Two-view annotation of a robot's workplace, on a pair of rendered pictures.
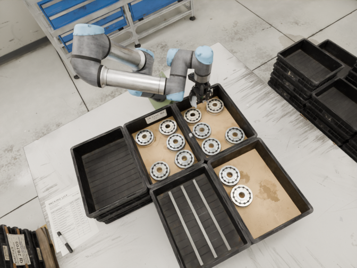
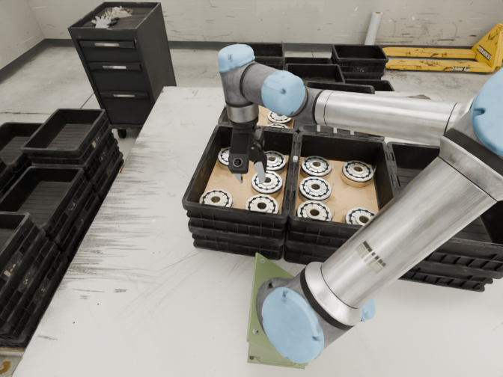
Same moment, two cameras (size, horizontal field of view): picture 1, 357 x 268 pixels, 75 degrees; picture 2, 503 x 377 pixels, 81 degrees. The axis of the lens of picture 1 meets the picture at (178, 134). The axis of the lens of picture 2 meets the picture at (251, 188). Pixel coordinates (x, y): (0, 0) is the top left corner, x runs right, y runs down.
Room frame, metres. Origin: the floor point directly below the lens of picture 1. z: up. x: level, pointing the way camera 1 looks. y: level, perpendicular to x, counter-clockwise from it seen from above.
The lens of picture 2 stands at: (1.28, 0.11, 1.55)
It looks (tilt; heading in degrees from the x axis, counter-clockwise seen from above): 46 degrees down; 205
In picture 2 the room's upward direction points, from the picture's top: straight up
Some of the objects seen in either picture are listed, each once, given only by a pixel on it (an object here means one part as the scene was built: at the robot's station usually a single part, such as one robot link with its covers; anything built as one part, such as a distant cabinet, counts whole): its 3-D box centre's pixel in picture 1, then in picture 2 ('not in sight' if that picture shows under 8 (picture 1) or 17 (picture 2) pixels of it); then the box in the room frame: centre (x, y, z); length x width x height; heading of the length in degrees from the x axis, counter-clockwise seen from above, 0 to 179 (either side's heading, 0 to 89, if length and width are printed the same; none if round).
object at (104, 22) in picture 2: not in sight; (102, 22); (-0.31, -1.74, 0.88); 0.25 x 0.19 x 0.03; 22
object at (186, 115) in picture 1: (192, 115); (261, 206); (0.74, -0.10, 0.86); 0.10 x 0.10 x 0.01
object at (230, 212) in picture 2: (212, 119); (246, 166); (0.65, -0.20, 0.92); 0.40 x 0.30 x 0.02; 15
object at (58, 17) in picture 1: (87, 15); not in sight; (2.35, 0.64, 0.60); 0.72 x 0.03 x 0.56; 112
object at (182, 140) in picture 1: (175, 142); (315, 188); (0.59, 0.02, 0.86); 0.10 x 0.10 x 0.01
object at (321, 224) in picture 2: (161, 142); (343, 177); (0.57, 0.10, 0.92); 0.40 x 0.30 x 0.02; 15
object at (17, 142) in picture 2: not in sight; (24, 163); (0.60, -1.78, 0.31); 0.40 x 0.30 x 0.34; 22
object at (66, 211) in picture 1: (69, 217); not in sight; (0.35, 0.68, 0.70); 0.33 x 0.23 x 0.01; 22
